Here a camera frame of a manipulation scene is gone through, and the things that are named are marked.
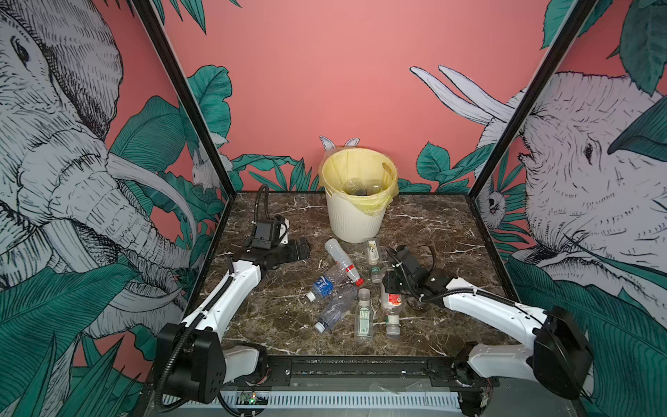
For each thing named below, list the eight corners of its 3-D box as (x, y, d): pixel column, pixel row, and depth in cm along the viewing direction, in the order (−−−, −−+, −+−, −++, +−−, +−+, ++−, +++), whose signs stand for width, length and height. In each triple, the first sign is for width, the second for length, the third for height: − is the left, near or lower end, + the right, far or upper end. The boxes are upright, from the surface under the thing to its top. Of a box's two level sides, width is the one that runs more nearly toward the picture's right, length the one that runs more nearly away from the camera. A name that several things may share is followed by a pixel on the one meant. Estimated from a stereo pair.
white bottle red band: (354, 289, 92) (355, 284, 89) (325, 247, 103) (324, 241, 100) (363, 284, 94) (364, 278, 90) (333, 243, 105) (333, 236, 101)
